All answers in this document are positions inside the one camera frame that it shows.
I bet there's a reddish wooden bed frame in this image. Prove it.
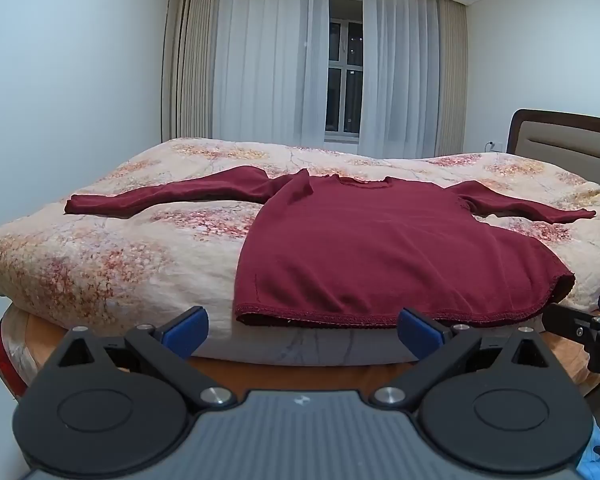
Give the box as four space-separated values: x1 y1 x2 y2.
0 310 36 401

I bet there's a dark red sweater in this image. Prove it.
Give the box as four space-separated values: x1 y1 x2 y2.
64 167 597 330

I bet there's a sheer white curtain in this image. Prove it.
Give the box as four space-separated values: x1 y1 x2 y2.
360 0 443 158
212 0 331 148

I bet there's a window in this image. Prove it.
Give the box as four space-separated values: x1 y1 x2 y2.
325 0 364 143

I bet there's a floral blanket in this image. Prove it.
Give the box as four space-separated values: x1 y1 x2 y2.
0 136 600 356

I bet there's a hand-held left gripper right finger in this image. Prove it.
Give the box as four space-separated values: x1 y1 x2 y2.
370 307 563 409

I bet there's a grey marbled bedding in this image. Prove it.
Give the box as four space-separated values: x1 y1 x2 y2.
187 327 421 367

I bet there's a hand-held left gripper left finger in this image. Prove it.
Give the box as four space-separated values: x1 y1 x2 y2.
40 305 238 413

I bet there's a wooden padded headboard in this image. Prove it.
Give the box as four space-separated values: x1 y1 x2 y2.
507 108 600 191

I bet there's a beige curtain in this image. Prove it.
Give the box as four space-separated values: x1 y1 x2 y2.
161 0 221 142
435 0 468 158

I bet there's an orange bed sheet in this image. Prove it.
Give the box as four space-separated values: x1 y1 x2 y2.
0 305 600 397

